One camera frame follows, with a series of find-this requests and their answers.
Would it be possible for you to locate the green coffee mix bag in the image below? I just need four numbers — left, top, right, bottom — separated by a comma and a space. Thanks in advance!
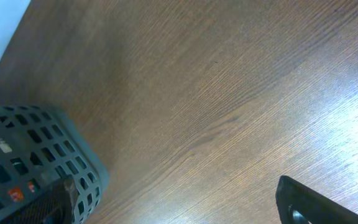
0, 122, 40, 204

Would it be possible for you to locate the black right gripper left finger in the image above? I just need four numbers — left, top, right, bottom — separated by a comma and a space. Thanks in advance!
0, 175, 79, 224

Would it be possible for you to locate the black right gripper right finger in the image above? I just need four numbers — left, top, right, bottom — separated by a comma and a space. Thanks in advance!
275, 175, 358, 224

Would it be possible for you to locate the grey plastic basket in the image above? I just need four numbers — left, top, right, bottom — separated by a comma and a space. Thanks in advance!
0, 105, 109, 223

